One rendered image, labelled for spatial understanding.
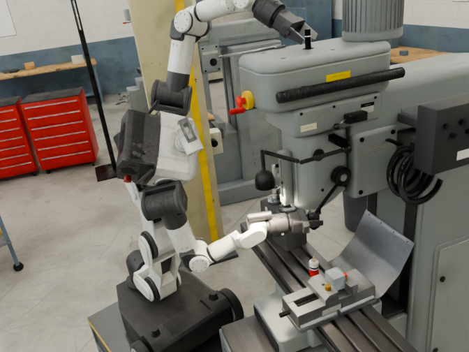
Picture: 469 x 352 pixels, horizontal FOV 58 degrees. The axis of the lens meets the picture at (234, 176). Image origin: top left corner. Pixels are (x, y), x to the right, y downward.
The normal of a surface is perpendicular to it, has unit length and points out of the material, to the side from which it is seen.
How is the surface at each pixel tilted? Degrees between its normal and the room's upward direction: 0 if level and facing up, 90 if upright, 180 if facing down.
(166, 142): 58
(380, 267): 45
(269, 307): 0
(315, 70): 90
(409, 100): 90
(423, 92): 90
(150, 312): 0
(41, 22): 90
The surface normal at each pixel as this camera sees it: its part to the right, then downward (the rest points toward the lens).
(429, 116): -0.93, 0.24
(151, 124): 0.48, -0.25
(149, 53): 0.35, 0.36
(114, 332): -0.11, -0.90
